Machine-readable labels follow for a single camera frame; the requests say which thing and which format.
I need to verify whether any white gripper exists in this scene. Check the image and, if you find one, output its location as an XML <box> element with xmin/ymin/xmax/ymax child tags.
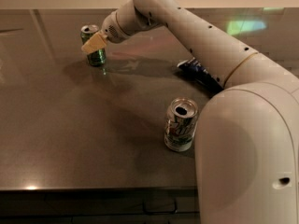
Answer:
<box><xmin>81</xmin><ymin>10</ymin><xmax>130</xmax><ymax>54</ymax></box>

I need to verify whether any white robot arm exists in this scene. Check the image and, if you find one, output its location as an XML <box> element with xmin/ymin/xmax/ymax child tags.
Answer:
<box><xmin>82</xmin><ymin>0</ymin><xmax>299</xmax><ymax>224</ymax></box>

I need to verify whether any white green soda can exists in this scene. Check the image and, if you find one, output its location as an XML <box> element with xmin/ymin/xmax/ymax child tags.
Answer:
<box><xmin>164</xmin><ymin>97</ymin><xmax>199</xmax><ymax>152</ymax></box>

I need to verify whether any blue chip bag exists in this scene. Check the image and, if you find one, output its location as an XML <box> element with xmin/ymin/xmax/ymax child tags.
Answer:
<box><xmin>177</xmin><ymin>58</ymin><xmax>223</xmax><ymax>93</ymax></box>

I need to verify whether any black drawer handle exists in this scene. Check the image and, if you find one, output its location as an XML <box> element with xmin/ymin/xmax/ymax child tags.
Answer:
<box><xmin>142</xmin><ymin>198</ymin><xmax>178</xmax><ymax>215</ymax></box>

